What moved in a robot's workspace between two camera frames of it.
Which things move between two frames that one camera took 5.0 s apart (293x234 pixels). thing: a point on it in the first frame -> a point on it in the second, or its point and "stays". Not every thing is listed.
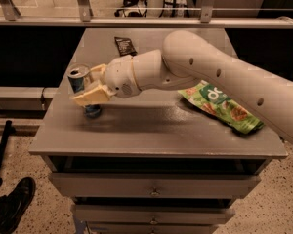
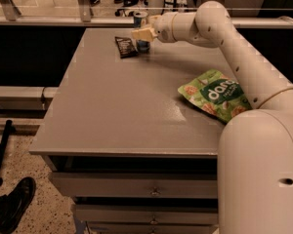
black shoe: [10, 210] stays
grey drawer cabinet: [150, 163] stays
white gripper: [119, 76] -> [163, 27]
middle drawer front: [151, 214] stays
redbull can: [77, 74] -> [140, 19]
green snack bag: [208, 97] stays
